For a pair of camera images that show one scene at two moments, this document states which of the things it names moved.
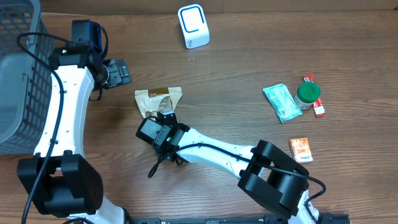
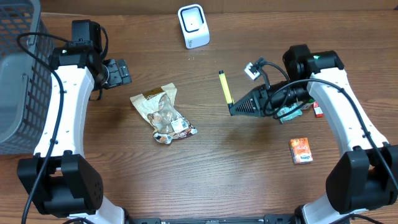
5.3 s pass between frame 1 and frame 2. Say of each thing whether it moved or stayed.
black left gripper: stayed
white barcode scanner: stayed
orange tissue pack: stayed
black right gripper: moved
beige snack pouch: moved
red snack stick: stayed
